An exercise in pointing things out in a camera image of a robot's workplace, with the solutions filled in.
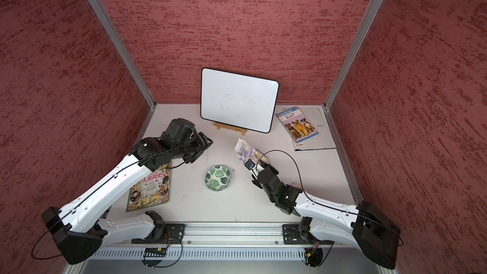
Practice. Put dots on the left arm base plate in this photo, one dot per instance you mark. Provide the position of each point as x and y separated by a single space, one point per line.
167 234

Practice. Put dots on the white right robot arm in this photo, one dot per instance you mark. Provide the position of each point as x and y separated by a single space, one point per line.
362 226

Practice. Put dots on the right aluminium corner post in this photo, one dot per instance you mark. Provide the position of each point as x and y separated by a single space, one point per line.
362 31

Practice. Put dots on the instant oatmeal bag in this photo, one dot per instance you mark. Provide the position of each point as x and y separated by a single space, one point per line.
246 152

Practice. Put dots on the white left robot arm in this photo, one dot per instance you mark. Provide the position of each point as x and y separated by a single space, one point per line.
78 229

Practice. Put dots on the wooden easel stand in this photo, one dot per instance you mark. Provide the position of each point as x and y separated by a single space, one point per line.
219 126

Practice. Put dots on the aluminium corner post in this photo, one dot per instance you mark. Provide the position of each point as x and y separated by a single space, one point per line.
123 52
362 31

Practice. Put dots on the dog picture book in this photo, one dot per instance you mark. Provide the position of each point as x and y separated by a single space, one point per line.
297 125

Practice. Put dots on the green leaf pattern bowl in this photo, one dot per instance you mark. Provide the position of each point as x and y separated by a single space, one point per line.
217 178

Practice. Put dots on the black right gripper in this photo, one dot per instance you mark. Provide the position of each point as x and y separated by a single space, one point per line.
266 165

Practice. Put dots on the white board black frame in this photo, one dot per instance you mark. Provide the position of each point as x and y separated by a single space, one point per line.
238 100

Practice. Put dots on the left aluminium corner post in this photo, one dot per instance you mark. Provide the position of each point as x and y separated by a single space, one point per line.
123 52

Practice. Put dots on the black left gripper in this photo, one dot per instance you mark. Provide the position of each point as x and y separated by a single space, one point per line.
202 143

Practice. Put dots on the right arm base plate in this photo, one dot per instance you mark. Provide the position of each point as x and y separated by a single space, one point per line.
291 236

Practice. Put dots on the aluminium front rail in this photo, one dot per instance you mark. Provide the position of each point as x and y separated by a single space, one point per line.
215 242

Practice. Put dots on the colourful comic magazine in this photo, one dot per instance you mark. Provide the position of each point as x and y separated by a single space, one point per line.
152 190

